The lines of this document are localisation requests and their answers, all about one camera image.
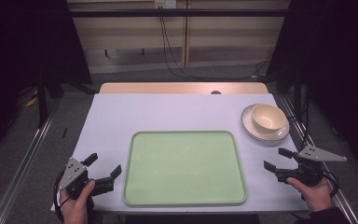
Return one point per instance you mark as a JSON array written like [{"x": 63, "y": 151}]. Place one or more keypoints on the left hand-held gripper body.
[{"x": 74, "y": 174}]

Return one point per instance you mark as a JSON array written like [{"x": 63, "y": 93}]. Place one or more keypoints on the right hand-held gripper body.
[{"x": 310, "y": 168}]

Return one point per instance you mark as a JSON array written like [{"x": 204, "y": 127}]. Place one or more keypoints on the person's right hand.
[{"x": 313, "y": 194}]

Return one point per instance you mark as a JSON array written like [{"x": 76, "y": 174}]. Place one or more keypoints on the person's left hand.
[{"x": 76, "y": 203}]

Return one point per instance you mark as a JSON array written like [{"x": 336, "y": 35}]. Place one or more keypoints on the small black floor object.
[{"x": 64, "y": 132}]

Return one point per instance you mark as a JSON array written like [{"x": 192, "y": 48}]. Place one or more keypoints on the cream bowl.
[{"x": 268, "y": 118}]

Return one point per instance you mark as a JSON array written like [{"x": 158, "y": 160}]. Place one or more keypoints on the white plate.
[{"x": 250, "y": 127}]

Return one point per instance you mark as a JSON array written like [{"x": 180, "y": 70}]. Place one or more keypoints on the black metal stand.
[
  {"x": 297, "y": 93},
  {"x": 42, "y": 99}
]

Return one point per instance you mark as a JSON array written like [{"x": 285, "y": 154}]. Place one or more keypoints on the light green tray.
[{"x": 185, "y": 168}]

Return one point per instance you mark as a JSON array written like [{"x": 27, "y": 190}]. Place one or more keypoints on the pale lavender table cover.
[{"x": 174, "y": 112}]

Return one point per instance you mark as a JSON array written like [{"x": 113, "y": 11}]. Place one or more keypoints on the yellow floor object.
[{"x": 32, "y": 99}]

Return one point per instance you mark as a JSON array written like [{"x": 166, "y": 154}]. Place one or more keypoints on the wooden table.
[{"x": 167, "y": 87}]

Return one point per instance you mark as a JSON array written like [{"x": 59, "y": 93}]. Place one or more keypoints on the black curtain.
[
  {"x": 24, "y": 40},
  {"x": 335, "y": 62}
]

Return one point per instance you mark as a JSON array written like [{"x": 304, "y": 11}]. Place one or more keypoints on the black horizontal bar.
[{"x": 180, "y": 13}]

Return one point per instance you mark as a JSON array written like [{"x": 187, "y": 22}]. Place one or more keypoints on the aluminium floor rail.
[
  {"x": 18, "y": 174},
  {"x": 295, "y": 118}
]

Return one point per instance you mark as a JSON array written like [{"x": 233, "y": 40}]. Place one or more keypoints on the wooden vertical post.
[{"x": 185, "y": 37}]

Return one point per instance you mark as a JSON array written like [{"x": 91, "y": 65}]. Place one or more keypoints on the white wall socket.
[{"x": 165, "y": 3}]

